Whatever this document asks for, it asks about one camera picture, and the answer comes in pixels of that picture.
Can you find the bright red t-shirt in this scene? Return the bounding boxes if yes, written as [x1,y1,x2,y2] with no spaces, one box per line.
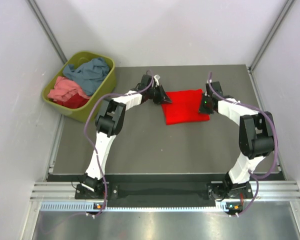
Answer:
[161,89,210,125]

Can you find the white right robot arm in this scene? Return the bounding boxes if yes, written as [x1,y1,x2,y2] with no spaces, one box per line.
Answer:
[199,79,278,198]

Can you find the green plastic laundry bin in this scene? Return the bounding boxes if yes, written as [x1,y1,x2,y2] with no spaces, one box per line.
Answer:
[41,51,117,123]

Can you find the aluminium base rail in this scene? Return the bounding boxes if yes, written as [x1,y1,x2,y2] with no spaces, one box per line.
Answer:
[30,180,300,202]

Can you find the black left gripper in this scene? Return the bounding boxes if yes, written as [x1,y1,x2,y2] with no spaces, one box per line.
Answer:
[146,83,171,104]

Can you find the blue-grey t-shirt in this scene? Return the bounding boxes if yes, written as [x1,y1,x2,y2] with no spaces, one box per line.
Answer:
[62,57,110,96]

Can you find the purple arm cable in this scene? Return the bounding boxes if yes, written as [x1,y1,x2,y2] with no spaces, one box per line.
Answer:
[206,71,280,218]
[83,70,156,218]

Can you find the white slotted cable duct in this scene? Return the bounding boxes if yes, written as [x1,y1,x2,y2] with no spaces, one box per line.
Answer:
[40,201,243,213]

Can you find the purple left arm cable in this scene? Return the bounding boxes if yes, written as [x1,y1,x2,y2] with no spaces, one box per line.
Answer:
[83,70,156,218]

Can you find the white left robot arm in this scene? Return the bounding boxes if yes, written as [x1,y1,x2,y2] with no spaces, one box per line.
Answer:
[80,74,172,199]

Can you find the left aluminium corner post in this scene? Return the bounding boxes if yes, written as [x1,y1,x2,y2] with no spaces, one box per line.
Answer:
[26,0,68,64]

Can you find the pink t-shirt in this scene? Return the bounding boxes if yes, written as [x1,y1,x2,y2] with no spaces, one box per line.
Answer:
[47,76,91,102]

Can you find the dark red t-shirt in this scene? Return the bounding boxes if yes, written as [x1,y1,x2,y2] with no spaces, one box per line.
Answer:
[55,94,89,109]

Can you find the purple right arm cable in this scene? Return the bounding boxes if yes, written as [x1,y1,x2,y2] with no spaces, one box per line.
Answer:
[206,71,280,218]

